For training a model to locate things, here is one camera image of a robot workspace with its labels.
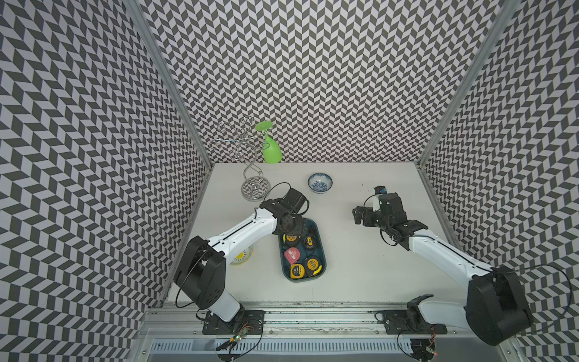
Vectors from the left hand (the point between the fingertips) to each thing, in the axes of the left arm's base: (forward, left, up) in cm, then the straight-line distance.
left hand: (293, 230), depth 85 cm
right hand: (+6, -28, +1) cm, 29 cm away
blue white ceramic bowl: (+29, -12, -7) cm, 33 cm away
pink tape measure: (-6, 0, -8) cm, 10 cm away
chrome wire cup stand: (+50, +28, +7) cm, 57 cm away
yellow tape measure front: (-13, -2, -6) cm, 14 cm away
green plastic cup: (+29, +9, +13) cm, 33 cm away
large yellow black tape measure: (-1, +1, -6) cm, 6 cm away
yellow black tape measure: (-11, -7, -6) cm, 15 cm away
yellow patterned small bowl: (-7, +20, -8) cm, 22 cm away
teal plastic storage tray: (-7, -4, -7) cm, 11 cm away
